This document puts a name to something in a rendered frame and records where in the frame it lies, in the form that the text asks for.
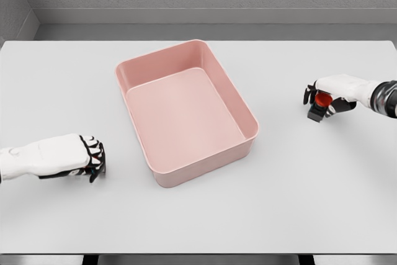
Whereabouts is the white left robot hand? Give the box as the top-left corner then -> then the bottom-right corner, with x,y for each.
25,133 -> 107,184

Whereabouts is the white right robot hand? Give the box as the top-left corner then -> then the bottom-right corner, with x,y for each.
303,74 -> 364,119

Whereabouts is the red button industrial switch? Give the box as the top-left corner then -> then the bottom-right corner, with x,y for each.
306,89 -> 334,123

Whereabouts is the pink rectangular plastic basket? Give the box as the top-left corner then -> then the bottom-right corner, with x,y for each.
114,38 -> 260,189

